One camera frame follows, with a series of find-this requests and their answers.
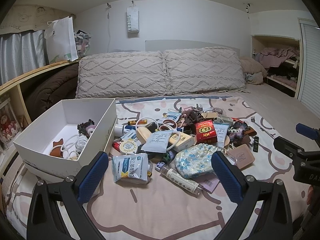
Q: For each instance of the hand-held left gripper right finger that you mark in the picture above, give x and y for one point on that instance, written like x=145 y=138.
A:
x=226 y=177

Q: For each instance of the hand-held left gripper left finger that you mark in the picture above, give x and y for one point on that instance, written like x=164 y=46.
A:
x=93 y=177

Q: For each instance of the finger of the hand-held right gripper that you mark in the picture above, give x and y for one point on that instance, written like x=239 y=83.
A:
x=285 y=145
x=303 y=128

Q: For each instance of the purple box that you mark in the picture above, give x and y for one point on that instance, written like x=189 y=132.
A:
x=210 y=183

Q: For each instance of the white blue granule sachet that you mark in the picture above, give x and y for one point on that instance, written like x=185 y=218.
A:
x=130 y=167

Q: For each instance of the floral fabric pouch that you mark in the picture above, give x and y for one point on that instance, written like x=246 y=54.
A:
x=192 y=160

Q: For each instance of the white cardboard box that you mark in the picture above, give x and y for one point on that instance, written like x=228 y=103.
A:
x=82 y=107

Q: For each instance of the pinkish brown rectangular case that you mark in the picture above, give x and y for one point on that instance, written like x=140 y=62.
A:
x=241 y=157

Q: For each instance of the black lighter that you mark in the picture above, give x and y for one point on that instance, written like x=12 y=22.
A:
x=255 y=143

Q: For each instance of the clear small jar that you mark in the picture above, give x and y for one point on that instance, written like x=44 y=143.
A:
x=81 y=145

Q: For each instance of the small red packet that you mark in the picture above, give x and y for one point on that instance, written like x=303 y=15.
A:
x=117 y=146

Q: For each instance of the telescopic metal fork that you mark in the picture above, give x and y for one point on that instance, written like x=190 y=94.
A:
x=252 y=118

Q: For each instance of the white squeeze tube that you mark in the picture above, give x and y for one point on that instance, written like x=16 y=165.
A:
x=221 y=135

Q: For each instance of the round cream tin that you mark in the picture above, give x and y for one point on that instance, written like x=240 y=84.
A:
x=128 y=147

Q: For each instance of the multicolour crochet piece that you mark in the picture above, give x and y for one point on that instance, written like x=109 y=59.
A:
x=236 y=132

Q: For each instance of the white labelled tube bottle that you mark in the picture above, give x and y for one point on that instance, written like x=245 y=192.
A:
x=180 y=178

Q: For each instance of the brown leather fox shape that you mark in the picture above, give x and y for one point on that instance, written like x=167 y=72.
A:
x=56 y=150

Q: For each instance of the red cardboard box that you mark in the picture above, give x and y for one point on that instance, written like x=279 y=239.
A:
x=205 y=131

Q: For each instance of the dark crochet flower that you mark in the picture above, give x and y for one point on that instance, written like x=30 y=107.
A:
x=85 y=127

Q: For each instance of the small white roll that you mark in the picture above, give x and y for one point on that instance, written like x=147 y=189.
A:
x=118 y=130

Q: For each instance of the beige soap box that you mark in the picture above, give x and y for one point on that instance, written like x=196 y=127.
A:
x=183 y=141

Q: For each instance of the pale green glasses case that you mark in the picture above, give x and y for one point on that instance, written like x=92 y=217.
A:
x=223 y=120

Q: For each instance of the white louvered door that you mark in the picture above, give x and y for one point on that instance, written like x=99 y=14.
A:
x=311 y=67

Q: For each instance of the dark brown hair claw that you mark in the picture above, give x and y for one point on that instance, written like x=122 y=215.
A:
x=192 y=117

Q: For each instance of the grey blue cloth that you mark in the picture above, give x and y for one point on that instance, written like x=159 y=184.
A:
x=252 y=78

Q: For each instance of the small gold foil bar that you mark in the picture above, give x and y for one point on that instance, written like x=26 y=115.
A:
x=140 y=122

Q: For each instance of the black glossy case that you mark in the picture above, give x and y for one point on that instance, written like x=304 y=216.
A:
x=151 y=127

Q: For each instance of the pile of pink clothes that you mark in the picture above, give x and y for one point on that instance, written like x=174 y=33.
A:
x=275 y=55

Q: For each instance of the beige plush blanket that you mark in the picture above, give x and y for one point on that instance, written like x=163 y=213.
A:
x=252 y=66

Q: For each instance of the blue white wipe packet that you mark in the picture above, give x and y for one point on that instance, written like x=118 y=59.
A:
x=172 y=117

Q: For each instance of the brown duvet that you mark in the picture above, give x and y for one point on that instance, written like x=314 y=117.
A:
x=50 y=90

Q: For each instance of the framed red plush picture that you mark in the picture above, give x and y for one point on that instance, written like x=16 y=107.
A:
x=7 y=127

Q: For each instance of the beige textured pillow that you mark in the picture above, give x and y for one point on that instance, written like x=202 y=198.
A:
x=202 y=70
x=120 y=75

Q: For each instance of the wooden shelf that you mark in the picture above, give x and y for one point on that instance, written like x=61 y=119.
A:
x=25 y=76

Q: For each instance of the pile of photos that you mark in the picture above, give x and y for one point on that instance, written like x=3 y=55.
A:
x=83 y=42

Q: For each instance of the grey headboard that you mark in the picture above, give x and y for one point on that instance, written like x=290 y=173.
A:
x=190 y=43

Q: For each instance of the white paper shopping bag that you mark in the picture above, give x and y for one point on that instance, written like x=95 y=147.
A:
x=60 y=40

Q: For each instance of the grey curtain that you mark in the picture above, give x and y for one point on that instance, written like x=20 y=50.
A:
x=22 y=52

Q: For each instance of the white hanging pouch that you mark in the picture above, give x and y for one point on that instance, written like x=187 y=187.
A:
x=132 y=20

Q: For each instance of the printed beige valance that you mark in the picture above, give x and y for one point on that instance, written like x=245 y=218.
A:
x=25 y=17

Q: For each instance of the white wall cabinet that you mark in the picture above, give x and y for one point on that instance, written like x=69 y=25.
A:
x=257 y=42

